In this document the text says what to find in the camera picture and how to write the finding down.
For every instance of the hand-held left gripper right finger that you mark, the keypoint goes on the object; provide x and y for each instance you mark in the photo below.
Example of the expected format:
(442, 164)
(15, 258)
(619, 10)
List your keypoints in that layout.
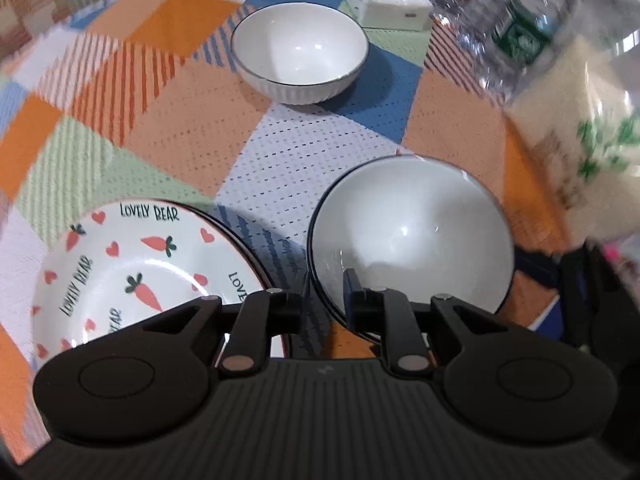
(351, 300)

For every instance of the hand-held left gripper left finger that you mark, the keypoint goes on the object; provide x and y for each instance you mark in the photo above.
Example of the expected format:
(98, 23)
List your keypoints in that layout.
(287, 312)

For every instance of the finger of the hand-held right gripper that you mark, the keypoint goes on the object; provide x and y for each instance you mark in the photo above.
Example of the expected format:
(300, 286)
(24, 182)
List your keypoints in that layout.
(537, 265)

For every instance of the white plate with carrot print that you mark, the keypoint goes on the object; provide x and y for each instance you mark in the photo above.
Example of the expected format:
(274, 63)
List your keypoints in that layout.
(150, 265)

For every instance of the blue card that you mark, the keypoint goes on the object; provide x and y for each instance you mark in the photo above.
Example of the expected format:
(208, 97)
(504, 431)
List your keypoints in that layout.
(545, 312)

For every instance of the clear bag of rice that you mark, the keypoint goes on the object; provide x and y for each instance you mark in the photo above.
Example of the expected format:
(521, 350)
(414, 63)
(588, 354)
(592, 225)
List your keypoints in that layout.
(575, 135)

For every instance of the patchwork tablecloth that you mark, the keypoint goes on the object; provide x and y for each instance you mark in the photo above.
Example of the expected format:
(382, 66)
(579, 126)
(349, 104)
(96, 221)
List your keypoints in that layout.
(165, 125)

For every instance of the water bottle with green label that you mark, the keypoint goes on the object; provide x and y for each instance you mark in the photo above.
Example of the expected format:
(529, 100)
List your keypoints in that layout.
(520, 35)

